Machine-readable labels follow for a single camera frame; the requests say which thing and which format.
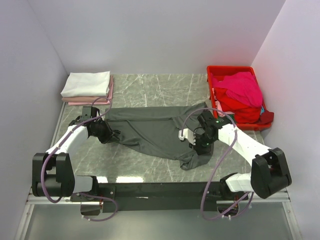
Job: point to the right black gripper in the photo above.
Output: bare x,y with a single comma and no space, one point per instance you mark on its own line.
200,150

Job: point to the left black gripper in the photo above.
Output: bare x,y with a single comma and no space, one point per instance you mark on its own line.
109,133

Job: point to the dark grey t-shirt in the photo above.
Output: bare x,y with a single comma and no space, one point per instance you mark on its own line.
154,131

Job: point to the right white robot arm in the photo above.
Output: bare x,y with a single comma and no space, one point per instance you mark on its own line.
269,168

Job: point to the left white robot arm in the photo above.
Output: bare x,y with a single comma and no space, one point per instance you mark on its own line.
52,171

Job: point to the folded pink t-shirt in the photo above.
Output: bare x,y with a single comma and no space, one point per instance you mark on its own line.
88,100

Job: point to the green cloth in bin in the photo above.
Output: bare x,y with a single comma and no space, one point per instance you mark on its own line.
226,113

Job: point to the red t-shirt in bin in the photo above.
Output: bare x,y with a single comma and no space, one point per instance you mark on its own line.
243,114

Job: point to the folded white t-shirt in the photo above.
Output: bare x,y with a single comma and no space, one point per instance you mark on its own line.
86,84

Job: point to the black base crossbar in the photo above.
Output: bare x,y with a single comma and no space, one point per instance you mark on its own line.
145,196

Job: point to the magenta t-shirt in bin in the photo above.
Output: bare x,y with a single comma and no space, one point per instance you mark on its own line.
242,87

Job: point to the red plastic bin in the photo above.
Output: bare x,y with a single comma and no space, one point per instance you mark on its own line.
220,72

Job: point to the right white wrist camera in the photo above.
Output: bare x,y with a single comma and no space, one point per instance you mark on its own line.
187,134

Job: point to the aluminium frame rail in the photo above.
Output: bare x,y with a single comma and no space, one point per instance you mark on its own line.
157,173

